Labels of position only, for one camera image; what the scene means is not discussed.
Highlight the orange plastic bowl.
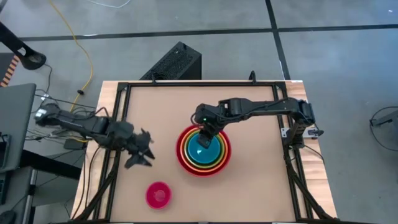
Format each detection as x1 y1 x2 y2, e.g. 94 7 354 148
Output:
179 127 229 174

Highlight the small white connector box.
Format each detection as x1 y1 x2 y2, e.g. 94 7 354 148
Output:
280 126 325 139

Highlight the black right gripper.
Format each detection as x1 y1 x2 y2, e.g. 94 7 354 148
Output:
193 103 227 149

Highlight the grey desk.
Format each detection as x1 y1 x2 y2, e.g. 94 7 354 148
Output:
0 149 85 224

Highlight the yellow cable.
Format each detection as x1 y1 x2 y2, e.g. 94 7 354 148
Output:
48 0 95 113

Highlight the orange black striped strip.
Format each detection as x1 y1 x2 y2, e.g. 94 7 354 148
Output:
0 55 20 88

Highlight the grey laptop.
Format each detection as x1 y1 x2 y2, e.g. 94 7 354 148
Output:
0 83 37 172

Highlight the green plastic bowl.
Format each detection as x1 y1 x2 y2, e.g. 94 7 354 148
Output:
183 130 225 170

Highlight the stack of nested coloured bowls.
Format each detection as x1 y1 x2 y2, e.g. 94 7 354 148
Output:
175 124 233 178

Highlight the blue plastic bowl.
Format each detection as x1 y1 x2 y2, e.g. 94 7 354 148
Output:
187 132 222 166

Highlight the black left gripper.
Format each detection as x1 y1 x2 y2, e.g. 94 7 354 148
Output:
107 120 156 170

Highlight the black computer tower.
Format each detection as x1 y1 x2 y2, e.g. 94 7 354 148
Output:
139 41 203 81

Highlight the small pink plastic bowl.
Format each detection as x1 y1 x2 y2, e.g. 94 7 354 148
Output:
145 181 173 210

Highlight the black stand foot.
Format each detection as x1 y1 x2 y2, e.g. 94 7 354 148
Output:
0 21 47 71

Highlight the black computer mouse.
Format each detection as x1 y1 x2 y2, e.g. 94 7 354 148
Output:
0 210 17 224

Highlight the black aluminium table frame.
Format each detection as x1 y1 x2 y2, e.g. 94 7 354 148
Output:
70 80 340 224

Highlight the white cable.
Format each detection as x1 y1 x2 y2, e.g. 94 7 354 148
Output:
86 0 132 9

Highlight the black looped cable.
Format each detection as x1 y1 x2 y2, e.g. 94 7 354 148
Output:
369 105 398 153

